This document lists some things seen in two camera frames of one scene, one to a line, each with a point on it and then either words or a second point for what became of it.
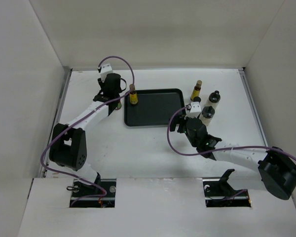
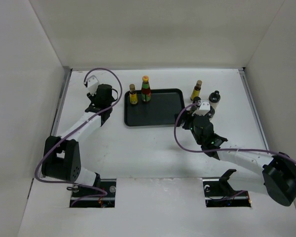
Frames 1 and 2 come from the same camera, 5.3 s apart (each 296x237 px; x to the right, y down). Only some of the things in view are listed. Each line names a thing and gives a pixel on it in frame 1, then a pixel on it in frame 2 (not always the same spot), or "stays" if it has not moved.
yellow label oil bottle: (133, 95) stays
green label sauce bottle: (119, 105) → (145, 90)
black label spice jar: (197, 99) stays
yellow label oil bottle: (196, 91) stays
